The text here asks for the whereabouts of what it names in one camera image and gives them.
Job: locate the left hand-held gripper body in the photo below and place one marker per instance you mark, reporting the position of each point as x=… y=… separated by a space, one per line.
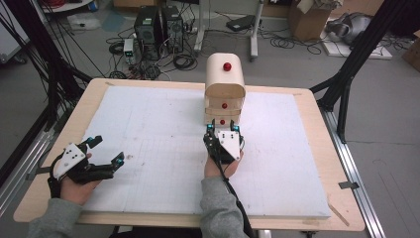
x=71 y=158

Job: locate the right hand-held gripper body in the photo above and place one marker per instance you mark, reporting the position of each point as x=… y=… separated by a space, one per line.
x=229 y=143

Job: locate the wooden drawer with red knob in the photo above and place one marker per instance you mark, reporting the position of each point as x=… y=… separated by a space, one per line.
x=218 y=121
x=216 y=105

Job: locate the small wooden drawer cabinet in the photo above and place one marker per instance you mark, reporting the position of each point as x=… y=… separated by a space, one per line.
x=224 y=77

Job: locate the person's right hand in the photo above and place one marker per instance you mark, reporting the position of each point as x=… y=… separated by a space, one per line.
x=214 y=170

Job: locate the person's left hand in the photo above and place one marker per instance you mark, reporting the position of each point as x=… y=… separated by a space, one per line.
x=77 y=191

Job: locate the white foam board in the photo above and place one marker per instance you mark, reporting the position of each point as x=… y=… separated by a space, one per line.
x=158 y=148

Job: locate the white metal stand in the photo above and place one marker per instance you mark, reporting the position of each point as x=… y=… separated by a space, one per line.
x=254 y=36

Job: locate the small grey power supply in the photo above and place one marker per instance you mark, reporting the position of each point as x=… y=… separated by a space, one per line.
x=128 y=49

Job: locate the flat black device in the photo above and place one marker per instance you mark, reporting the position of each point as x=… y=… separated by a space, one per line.
x=241 y=23

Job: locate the black computer tower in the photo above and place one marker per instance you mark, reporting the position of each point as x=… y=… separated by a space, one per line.
x=173 y=28
x=147 y=31

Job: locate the clear plastic bag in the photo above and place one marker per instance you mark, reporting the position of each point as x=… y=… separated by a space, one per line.
x=84 y=21

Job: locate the grey tape piece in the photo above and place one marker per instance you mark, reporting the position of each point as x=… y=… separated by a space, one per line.
x=348 y=185

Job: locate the brown cardboard box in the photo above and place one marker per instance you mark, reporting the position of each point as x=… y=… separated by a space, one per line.
x=412 y=53
x=307 y=23

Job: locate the white floor board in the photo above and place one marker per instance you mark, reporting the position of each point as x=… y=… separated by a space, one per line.
x=340 y=49

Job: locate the thin wooden stick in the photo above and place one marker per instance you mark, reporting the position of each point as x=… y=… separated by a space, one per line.
x=339 y=214

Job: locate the grey bag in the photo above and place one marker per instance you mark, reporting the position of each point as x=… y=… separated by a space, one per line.
x=353 y=26

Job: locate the aluminium rail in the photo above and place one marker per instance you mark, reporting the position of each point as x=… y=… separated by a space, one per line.
x=23 y=172
x=353 y=172

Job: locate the black metal frame stand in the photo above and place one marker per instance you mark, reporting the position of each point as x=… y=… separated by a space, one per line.
x=54 y=76
x=350 y=66

